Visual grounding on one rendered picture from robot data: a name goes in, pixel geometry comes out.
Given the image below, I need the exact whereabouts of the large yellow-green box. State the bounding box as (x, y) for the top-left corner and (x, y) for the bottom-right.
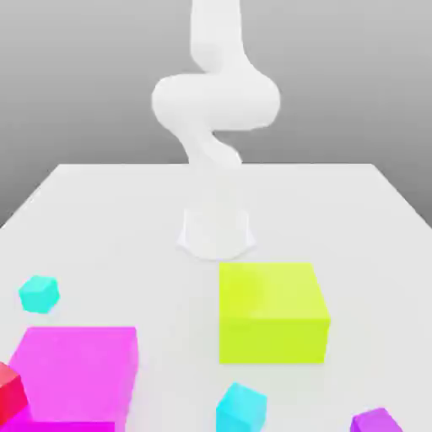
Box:
(219, 262), (332, 365)

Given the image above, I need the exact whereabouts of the small purple cube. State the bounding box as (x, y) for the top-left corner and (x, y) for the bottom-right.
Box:
(349, 407), (403, 432)

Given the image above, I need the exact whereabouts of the small red cube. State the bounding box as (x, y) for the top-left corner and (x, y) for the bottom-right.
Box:
(0, 361), (30, 427)

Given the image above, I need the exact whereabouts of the small cyan cube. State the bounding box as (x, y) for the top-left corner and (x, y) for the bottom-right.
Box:
(18, 274), (61, 315)
(215, 381), (268, 432)

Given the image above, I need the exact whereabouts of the large magenta box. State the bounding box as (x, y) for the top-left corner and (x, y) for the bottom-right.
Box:
(0, 326), (140, 432)

